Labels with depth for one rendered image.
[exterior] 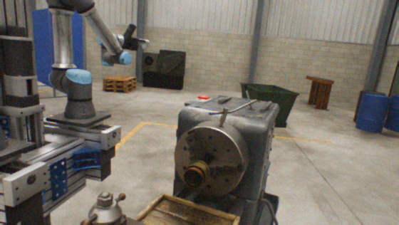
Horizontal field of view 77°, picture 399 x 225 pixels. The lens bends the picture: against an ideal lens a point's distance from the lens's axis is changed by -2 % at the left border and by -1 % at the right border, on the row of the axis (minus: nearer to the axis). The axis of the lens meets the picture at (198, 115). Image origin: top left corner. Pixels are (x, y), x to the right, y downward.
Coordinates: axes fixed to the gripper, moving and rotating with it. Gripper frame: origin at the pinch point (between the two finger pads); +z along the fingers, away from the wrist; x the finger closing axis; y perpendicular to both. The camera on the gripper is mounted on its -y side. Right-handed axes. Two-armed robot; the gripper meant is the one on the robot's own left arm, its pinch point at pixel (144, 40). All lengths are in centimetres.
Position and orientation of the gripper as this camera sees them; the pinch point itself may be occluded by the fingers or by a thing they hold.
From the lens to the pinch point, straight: 183.6
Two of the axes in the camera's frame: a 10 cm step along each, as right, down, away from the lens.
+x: 8.0, 3.4, -4.9
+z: 5.6, -1.6, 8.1
